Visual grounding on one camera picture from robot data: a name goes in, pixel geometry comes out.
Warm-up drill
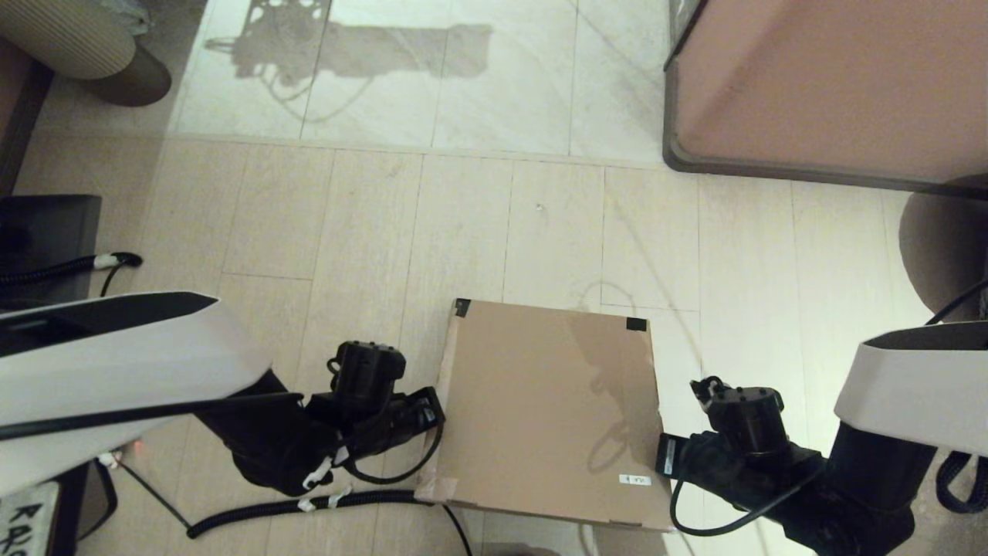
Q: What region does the black corrugated robot hose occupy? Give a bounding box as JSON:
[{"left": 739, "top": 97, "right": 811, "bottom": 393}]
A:
[{"left": 936, "top": 452, "right": 988, "bottom": 514}]

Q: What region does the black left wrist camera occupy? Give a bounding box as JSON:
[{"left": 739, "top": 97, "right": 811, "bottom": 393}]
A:
[{"left": 328, "top": 341, "right": 408, "bottom": 422}]

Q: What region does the pink cabinet with grey base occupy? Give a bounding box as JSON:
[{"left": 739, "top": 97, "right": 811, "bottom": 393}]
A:
[{"left": 661, "top": 0, "right": 988, "bottom": 194}]

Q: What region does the thick black power cable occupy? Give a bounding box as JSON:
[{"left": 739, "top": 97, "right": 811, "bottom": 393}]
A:
[{"left": 77, "top": 459, "right": 119, "bottom": 541}]

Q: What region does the grey crumpled cloth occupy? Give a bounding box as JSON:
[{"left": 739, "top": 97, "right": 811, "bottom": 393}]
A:
[{"left": 96, "top": 0, "right": 151, "bottom": 36}]

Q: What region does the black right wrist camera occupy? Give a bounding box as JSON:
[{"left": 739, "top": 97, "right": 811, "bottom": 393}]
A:
[{"left": 691, "top": 376, "right": 788, "bottom": 456}]

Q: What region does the black corrugated conduit taped midway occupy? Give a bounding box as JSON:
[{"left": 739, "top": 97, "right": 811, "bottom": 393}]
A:
[{"left": 116, "top": 456, "right": 473, "bottom": 556}]

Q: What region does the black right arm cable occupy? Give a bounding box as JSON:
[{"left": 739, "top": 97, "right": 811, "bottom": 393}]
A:
[{"left": 668, "top": 459, "right": 823, "bottom": 537}]

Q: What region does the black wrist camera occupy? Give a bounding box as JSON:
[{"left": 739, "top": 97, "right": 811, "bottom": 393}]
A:
[
  {"left": 328, "top": 341, "right": 408, "bottom": 422},
  {"left": 691, "top": 376, "right": 788, "bottom": 456}
]

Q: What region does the dark brown wooden furniture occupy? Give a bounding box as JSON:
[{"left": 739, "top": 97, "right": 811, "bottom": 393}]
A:
[{"left": 0, "top": 39, "right": 55, "bottom": 194}]

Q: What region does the brown cardboard shoe box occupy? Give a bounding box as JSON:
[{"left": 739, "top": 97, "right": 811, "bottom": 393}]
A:
[{"left": 414, "top": 297, "right": 674, "bottom": 532}]

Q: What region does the beige ribbed round pouf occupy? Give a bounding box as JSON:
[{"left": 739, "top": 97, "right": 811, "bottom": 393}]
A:
[{"left": 0, "top": 0, "right": 172, "bottom": 107}]

